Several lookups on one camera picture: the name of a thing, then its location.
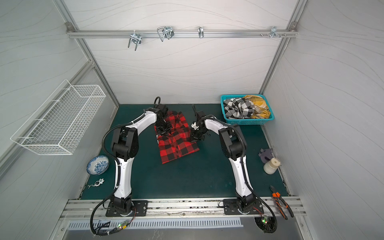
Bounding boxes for red black plaid shirt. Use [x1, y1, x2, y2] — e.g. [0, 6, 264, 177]
[155, 111, 200, 164]

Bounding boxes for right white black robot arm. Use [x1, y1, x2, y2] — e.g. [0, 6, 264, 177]
[191, 111, 257, 214]

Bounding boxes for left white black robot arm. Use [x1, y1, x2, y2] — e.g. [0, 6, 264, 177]
[102, 104, 172, 215]

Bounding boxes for teal plastic basket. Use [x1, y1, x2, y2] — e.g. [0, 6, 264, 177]
[220, 94, 275, 125]

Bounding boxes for black white plaid shirt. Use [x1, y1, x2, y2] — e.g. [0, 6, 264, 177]
[223, 98, 255, 119]

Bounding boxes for yellow plaid shirt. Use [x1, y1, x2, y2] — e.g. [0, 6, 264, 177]
[244, 95, 271, 119]

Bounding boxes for blue white ceramic bowl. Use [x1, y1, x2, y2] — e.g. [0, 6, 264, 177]
[86, 155, 110, 175]

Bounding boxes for beige cylinder object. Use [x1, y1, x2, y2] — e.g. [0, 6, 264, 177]
[264, 158, 281, 175]

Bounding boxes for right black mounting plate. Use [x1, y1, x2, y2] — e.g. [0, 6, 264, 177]
[218, 199, 264, 215]

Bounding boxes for black mounting plate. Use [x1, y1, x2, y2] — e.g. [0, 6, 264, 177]
[106, 201, 148, 217]
[218, 199, 264, 215]

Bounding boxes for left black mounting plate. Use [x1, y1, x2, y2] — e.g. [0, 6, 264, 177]
[106, 201, 148, 217]

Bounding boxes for small metal clamp piece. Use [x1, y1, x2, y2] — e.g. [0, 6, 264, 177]
[88, 179, 105, 189]

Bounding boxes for metal U-bolt clamp left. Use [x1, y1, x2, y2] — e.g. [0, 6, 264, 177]
[128, 31, 142, 51]

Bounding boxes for metal u-bolt clamp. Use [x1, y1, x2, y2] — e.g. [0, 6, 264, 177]
[157, 26, 175, 42]
[128, 31, 142, 51]

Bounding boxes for metal U-bolt clamp middle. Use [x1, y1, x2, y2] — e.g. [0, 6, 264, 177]
[157, 26, 175, 42]

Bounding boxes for orange black pliers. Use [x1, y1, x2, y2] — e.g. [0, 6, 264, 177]
[270, 186, 295, 220]

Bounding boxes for grey plastic bracket piece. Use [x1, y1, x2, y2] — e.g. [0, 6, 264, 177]
[259, 149, 274, 164]

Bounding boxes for aluminium cross rail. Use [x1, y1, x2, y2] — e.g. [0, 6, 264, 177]
[67, 29, 299, 39]

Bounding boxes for white slotted cable duct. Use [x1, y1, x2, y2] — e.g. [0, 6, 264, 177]
[67, 217, 244, 231]

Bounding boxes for small metal ring clamp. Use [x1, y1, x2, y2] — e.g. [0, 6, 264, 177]
[198, 26, 204, 39]

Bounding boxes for white wire basket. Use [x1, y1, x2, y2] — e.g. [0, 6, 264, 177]
[11, 80, 106, 156]

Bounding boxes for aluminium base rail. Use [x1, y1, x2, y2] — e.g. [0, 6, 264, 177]
[59, 196, 307, 221]

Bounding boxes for metal bracket with bolts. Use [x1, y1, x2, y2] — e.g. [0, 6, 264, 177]
[260, 27, 287, 39]

